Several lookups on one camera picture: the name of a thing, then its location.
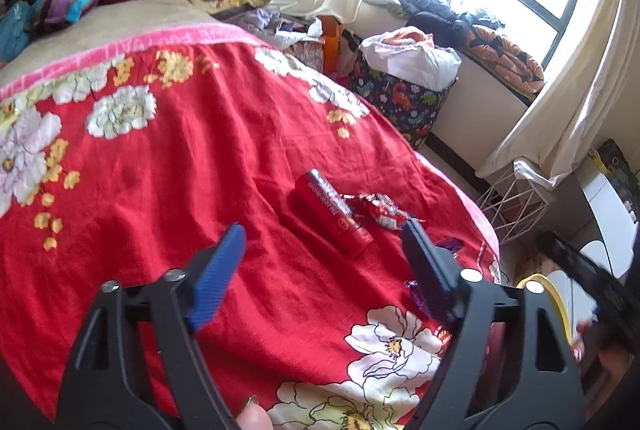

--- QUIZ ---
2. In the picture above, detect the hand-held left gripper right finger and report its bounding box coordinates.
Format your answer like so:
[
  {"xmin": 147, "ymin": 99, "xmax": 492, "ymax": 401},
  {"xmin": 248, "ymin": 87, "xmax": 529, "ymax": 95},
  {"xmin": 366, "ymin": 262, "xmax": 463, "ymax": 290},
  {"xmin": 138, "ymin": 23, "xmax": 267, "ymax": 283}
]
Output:
[{"xmin": 401, "ymin": 218, "xmax": 587, "ymax": 430}]

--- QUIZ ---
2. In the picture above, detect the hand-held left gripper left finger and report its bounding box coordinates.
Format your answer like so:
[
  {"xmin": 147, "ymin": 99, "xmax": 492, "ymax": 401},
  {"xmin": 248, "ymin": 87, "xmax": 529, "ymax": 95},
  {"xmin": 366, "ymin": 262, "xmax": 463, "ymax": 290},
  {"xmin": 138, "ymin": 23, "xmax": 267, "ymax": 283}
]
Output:
[{"xmin": 55, "ymin": 222, "xmax": 248, "ymax": 430}]

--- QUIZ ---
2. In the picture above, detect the purple candy wrapper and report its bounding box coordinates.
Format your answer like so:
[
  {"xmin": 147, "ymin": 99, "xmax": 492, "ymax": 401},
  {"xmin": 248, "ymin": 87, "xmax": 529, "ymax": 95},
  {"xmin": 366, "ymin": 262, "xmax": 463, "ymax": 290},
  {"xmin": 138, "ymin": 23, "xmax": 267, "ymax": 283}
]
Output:
[{"xmin": 406, "ymin": 237, "xmax": 468, "ymax": 317}]

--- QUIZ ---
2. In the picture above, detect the red white candy wrapper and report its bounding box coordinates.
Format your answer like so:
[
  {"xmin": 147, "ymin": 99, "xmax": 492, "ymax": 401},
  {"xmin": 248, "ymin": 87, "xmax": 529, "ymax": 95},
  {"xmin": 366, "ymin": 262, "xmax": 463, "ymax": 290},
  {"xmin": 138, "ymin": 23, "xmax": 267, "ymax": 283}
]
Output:
[{"xmin": 349, "ymin": 192, "xmax": 427, "ymax": 231}]

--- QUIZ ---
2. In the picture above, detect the red cylindrical can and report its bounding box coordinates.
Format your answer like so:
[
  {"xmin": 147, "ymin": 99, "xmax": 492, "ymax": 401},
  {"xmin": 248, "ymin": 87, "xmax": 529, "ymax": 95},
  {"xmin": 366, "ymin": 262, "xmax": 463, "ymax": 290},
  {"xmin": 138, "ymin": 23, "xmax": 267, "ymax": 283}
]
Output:
[{"xmin": 294, "ymin": 168, "xmax": 374, "ymax": 259}]

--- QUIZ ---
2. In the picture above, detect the person's right hand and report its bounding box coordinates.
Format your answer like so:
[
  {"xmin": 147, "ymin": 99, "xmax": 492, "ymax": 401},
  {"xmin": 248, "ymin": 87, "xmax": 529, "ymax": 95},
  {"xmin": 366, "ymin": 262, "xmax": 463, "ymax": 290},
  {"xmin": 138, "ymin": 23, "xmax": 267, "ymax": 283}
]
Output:
[{"xmin": 570, "ymin": 322, "xmax": 631, "ymax": 379}]

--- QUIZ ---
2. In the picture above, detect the person's left hand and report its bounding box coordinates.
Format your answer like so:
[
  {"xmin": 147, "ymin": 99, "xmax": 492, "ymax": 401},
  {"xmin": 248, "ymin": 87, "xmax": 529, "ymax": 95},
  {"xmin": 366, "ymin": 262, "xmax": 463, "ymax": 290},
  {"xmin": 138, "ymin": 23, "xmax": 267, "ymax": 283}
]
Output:
[{"xmin": 237, "ymin": 395, "xmax": 275, "ymax": 430}]

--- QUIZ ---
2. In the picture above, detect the red floral bedspread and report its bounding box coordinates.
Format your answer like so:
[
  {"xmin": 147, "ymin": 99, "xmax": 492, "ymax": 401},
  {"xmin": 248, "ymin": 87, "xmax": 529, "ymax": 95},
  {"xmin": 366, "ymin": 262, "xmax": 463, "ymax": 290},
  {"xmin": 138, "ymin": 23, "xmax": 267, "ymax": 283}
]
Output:
[{"xmin": 0, "ymin": 38, "xmax": 502, "ymax": 430}]

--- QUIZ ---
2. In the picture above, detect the dinosaur print storage bin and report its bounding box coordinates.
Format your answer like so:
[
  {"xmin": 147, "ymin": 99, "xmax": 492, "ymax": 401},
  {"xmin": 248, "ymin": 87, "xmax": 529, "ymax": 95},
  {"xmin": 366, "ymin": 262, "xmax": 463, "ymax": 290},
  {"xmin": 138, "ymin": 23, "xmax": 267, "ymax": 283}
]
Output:
[{"xmin": 347, "ymin": 54, "xmax": 459, "ymax": 149}]

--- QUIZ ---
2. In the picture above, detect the white plastic bag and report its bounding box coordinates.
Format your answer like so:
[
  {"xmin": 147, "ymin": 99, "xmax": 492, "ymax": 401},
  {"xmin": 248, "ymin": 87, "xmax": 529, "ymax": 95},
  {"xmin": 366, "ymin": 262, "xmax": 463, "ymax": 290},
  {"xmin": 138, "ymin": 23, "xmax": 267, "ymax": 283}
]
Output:
[{"xmin": 359, "ymin": 27, "xmax": 464, "ymax": 89}]

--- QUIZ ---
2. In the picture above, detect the orange patterned blanket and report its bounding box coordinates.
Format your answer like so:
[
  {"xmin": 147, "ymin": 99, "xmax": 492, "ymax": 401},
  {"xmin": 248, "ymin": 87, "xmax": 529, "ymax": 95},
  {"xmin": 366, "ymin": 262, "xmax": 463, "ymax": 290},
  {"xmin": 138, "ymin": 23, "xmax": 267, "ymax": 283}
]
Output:
[{"xmin": 464, "ymin": 24, "xmax": 547, "ymax": 96}]

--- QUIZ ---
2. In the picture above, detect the floral cloth bag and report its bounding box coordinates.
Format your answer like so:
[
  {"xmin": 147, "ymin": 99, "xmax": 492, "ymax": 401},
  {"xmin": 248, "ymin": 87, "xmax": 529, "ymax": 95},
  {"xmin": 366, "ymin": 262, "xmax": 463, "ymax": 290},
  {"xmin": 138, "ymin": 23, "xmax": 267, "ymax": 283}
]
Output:
[{"xmin": 284, "ymin": 38, "xmax": 327, "ymax": 73}]

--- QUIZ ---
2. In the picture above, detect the orange bag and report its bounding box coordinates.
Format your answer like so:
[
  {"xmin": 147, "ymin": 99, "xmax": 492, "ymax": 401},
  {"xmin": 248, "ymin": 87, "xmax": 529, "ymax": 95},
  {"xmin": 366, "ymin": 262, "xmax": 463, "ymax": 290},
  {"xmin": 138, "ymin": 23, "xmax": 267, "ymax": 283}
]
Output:
[{"xmin": 319, "ymin": 16, "xmax": 347, "ymax": 76}]

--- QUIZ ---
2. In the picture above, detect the dark jacket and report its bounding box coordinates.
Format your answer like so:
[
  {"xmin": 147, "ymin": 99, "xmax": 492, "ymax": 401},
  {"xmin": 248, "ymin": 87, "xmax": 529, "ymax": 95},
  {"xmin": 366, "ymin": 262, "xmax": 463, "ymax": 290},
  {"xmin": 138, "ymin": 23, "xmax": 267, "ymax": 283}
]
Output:
[{"xmin": 394, "ymin": 0, "xmax": 503, "ymax": 41}]

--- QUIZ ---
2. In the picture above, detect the beige blanket pink edge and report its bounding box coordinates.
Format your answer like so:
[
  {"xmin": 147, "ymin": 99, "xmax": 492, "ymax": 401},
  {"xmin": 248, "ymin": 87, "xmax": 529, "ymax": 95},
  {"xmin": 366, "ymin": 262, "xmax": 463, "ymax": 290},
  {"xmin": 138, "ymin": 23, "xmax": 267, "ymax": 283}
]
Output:
[{"xmin": 0, "ymin": 0, "xmax": 251, "ymax": 93}]

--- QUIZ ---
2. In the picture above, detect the striped cloth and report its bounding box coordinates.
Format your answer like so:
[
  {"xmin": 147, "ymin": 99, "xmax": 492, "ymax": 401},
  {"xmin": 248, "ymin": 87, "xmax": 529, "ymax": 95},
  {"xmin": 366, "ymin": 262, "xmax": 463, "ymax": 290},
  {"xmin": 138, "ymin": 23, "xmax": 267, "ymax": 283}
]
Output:
[{"xmin": 27, "ymin": 0, "xmax": 102, "ymax": 33}]

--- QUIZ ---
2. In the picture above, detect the light blue cloth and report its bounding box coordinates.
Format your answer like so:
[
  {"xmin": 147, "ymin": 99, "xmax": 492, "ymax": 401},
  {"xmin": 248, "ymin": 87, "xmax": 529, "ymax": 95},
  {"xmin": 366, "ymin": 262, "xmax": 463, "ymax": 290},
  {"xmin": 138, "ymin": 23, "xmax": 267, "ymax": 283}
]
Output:
[{"xmin": 0, "ymin": 0, "xmax": 32, "ymax": 63}]

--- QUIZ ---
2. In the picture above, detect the white wire basket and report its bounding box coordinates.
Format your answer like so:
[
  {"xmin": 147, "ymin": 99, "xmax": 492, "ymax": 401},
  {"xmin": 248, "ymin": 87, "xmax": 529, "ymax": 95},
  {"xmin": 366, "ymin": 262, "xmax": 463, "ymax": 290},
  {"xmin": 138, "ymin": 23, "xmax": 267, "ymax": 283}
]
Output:
[{"xmin": 476, "ymin": 159, "xmax": 567, "ymax": 245}]

